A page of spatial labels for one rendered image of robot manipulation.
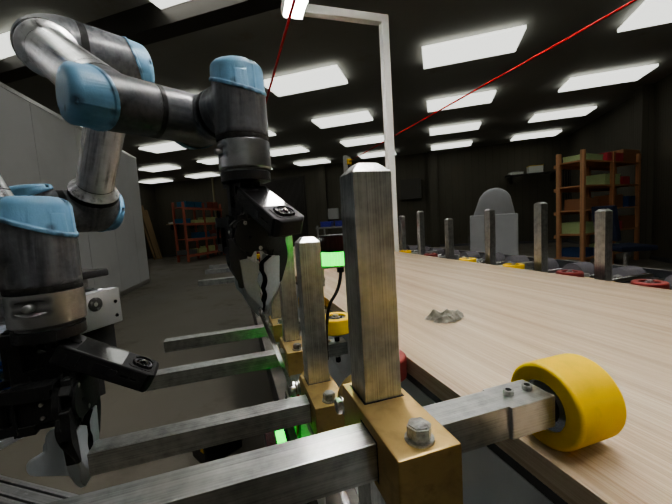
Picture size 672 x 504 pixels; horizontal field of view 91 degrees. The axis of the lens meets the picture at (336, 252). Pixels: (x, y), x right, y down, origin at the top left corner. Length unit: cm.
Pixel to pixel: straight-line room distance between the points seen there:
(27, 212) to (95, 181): 59
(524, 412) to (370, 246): 20
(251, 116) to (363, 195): 27
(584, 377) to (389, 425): 19
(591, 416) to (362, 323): 21
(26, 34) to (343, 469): 81
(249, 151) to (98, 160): 60
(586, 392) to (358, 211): 26
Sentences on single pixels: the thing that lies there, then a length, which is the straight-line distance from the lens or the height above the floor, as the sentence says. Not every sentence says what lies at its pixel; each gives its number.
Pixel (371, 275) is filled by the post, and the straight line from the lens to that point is 28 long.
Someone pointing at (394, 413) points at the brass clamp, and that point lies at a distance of 30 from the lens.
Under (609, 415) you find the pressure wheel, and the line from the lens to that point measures 40.
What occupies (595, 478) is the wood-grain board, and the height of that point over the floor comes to 90.
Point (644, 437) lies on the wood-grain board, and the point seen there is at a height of 90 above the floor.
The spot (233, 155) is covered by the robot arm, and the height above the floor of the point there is 123.
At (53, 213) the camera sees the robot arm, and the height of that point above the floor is 116.
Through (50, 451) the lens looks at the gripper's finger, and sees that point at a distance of 57.
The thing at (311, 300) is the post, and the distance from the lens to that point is 53.
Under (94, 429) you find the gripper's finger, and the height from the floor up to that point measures 87.
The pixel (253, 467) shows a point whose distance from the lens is 28.
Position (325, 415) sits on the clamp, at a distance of 52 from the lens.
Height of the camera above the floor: 113
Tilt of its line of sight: 5 degrees down
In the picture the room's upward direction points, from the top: 4 degrees counter-clockwise
